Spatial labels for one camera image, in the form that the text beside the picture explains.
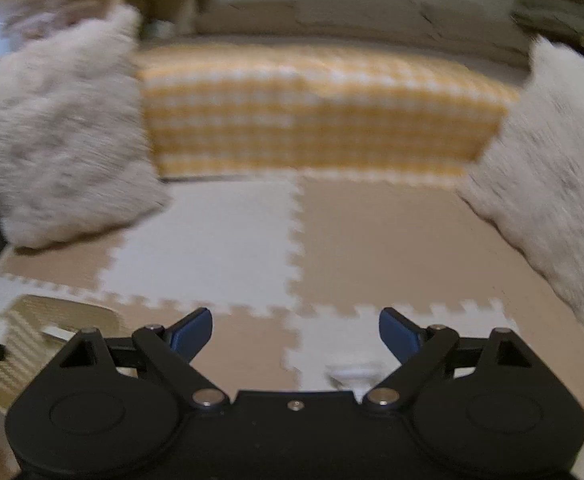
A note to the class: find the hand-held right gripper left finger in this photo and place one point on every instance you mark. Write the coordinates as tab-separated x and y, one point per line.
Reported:
191	336

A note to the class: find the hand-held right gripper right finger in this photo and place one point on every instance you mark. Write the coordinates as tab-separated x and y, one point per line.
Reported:
398	336

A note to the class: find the cream plastic lattice basket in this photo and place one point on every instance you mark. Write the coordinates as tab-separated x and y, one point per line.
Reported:
26	345

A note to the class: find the small clear object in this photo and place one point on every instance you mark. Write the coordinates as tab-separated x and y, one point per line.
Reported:
352	375

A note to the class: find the beige white puzzle floor mat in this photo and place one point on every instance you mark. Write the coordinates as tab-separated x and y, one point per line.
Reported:
352	240

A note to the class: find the large fluffy white cushion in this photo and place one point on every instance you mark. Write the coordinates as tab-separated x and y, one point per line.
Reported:
61	125

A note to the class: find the yellow white checked cushion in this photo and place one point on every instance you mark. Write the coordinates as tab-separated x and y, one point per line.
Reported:
317	110

